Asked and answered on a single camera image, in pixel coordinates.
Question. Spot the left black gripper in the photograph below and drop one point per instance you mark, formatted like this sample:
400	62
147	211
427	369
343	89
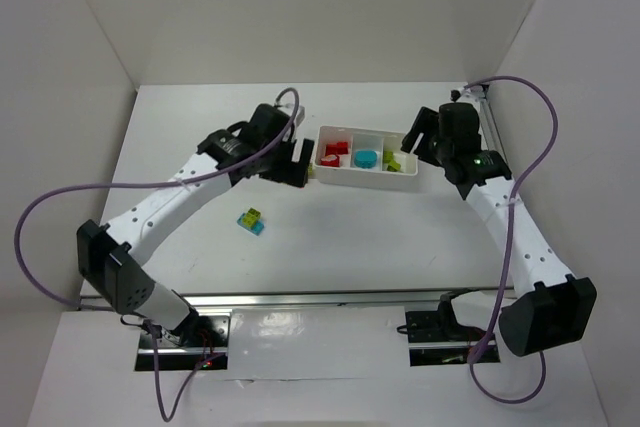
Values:
288	162

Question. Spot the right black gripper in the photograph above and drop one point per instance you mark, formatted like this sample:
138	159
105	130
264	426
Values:
422	132

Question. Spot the aluminium rail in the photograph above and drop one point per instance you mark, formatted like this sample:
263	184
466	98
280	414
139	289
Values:
487	120
316	298

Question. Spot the blue brick under green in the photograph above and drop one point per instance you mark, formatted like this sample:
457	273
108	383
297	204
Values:
257	230

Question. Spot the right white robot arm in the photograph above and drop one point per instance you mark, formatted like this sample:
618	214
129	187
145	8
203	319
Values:
541	304

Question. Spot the red rounded lego piece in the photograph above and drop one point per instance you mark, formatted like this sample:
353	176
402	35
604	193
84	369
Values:
331	160

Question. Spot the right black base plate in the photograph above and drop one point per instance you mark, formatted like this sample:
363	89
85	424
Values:
435	339

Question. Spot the red large lego brick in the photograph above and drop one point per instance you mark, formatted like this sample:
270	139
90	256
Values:
337	148

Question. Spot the white divided container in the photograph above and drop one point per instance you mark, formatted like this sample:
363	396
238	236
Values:
378	177

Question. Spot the aluminium rail right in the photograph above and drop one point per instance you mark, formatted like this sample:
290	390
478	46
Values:
487	120

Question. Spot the blue rounded lego piece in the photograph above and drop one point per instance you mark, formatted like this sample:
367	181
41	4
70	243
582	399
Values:
365	159

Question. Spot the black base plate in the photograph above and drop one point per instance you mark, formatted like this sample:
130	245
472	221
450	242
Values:
435	339
208	345

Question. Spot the green upside-down lego brick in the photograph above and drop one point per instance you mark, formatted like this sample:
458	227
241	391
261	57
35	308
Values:
394	166

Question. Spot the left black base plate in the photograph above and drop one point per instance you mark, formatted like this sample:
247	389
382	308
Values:
208	345

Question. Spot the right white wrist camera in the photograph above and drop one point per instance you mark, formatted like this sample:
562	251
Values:
460	94

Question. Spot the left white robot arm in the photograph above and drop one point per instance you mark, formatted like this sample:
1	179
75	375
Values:
112	256

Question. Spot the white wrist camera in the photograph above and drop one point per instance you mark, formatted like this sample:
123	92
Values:
460	94
298	113

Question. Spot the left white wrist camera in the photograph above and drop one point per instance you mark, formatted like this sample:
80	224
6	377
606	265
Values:
298	113

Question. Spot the aluminium rail front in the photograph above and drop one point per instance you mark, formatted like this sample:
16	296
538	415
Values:
316	298

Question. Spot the green tilted lego brick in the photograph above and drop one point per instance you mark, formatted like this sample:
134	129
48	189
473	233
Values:
388	156

